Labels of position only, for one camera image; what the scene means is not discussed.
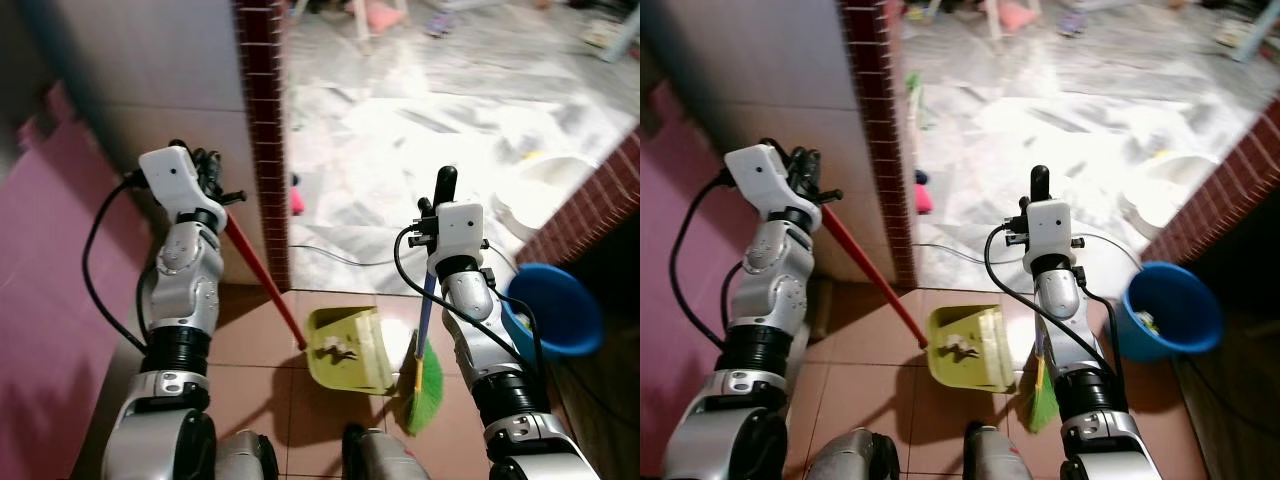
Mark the purple bottle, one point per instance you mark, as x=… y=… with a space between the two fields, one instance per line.
x=438 y=24
x=1073 y=22

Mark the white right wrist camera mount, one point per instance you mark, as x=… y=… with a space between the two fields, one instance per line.
x=458 y=230
x=1050 y=225

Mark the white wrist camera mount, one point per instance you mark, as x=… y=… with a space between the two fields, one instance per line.
x=1050 y=225
x=175 y=180
x=760 y=175
x=458 y=230

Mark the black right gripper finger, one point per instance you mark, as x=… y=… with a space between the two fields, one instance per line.
x=1040 y=185
x=446 y=185

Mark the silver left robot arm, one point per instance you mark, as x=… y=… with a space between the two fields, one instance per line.
x=185 y=290
x=770 y=290

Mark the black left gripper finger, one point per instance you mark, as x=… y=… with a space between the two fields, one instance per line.
x=805 y=160
x=208 y=162

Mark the white plastic tub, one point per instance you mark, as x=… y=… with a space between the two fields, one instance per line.
x=1165 y=190
x=545 y=190

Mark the grey right robot leg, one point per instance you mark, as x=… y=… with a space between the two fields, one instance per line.
x=1000 y=455
x=385 y=458

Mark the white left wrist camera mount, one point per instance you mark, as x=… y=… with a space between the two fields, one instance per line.
x=760 y=175
x=175 y=180

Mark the pink pillow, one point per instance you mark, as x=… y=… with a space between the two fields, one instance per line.
x=1020 y=15
x=385 y=16

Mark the rubbish in bucket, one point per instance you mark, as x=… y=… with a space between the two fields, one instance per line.
x=1150 y=320

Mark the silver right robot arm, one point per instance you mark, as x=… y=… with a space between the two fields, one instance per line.
x=470 y=300
x=1060 y=295

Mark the magenta cushion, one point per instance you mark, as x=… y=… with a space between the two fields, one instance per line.
x=921 y=198
x=297 y=200

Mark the blue plastic bucket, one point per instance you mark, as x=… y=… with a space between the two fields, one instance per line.
x=560 y=310
x=1185 y=310

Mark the green cloth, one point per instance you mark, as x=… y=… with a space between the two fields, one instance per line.
x=914 y=95

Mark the grey robot leg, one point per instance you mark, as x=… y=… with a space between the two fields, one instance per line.
x=245 y=458
x=1000 y=455
x=385 y=458
x=850 y=458

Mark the grey left robot leg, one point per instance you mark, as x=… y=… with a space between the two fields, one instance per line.
x=850 y=458
x=245 y=458

